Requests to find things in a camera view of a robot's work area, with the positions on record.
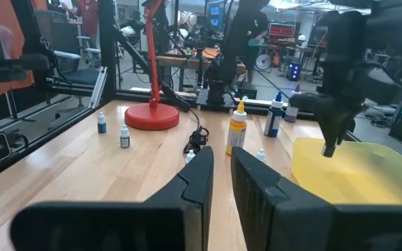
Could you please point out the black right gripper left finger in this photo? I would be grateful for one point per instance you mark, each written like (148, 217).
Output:
(117, 226)

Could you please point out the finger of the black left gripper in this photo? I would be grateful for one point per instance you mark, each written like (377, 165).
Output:
(345, 125)
(326, 125)

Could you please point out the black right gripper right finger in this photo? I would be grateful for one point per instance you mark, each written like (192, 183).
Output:
(309, 226)

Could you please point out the large purple food coloring bottle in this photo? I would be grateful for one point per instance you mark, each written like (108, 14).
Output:
(290, 115)

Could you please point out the large blue food coloring bottle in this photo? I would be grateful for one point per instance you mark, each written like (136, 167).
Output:
(273, 120)

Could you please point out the small black food coloring bottle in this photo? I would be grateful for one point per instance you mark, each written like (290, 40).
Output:
(125, 139)

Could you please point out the large yellow food coloring bottle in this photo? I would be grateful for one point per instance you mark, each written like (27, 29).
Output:
(236, 132)

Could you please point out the small blue food coloring bottle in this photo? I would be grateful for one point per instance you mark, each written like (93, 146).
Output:
(102, 127)

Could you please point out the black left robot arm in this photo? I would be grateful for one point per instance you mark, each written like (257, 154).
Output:
(243, 35)

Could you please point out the yellow translucent plastic bin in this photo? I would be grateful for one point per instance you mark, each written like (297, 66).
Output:
(361, 181)

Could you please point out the black computer case lit fans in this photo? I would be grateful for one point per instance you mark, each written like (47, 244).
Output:
(294, 71)

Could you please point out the black box blue light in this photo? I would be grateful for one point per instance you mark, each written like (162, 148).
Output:
(250, 92)

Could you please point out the white floor fan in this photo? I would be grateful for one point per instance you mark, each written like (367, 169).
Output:
(264, 62)

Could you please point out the red tool cabinet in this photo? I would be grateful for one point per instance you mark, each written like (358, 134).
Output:
(281, 31)

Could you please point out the red desk lamp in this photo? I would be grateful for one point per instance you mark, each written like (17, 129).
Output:
(152, 116)

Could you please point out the silver aluminium extrusion bar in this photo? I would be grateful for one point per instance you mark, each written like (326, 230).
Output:
(98, 89)

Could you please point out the grey office chair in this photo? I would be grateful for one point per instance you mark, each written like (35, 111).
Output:
(79, 76)

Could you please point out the blue-screen monitor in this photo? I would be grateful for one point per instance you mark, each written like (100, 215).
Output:
(216, 15)

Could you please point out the wooden workbench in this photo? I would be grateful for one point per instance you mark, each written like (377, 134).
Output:
(180, 62)

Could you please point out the black aluminium table frame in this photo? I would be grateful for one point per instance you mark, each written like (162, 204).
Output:
(107, 52)

